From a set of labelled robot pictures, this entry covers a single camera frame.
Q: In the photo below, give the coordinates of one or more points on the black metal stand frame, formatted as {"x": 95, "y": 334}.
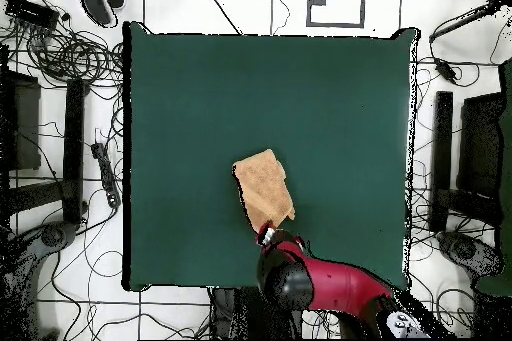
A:
{"x": 442, "y": 157}
{"x": 74, "y": 149}

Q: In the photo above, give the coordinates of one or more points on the black power strip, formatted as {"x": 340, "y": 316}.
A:
{"x": 106, "y": 177}

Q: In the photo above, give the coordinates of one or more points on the black power adapter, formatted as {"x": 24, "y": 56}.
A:
{"x": 446, "y": 70}

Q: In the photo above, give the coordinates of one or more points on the tan terry towel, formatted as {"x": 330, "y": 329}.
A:
{"x": 260, "y": 185}

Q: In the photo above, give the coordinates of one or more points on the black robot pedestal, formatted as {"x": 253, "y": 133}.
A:
{"x": 224, "y": 313}

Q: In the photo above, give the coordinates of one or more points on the dark green table cloth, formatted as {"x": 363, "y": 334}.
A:
{"x": 280, "y": 97}

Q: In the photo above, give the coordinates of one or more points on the dark grey box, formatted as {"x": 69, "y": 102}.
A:
{"x": 480, "y": 145}
{"x": 26, "y": 125}

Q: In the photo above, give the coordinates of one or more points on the green fabric drape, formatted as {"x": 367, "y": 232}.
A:
{"x": 506, "y": 157}

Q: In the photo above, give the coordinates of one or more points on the grey tripod base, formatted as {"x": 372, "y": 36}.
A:
{"x": 56, "y": 235}
{"x": 464, "y": 249}

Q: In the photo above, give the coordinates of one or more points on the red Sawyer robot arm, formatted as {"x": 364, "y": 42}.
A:
{"x": 340, "y": 285}

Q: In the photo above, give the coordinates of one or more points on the flat black electronics box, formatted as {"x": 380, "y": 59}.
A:
{"x": 30, "y": 11}

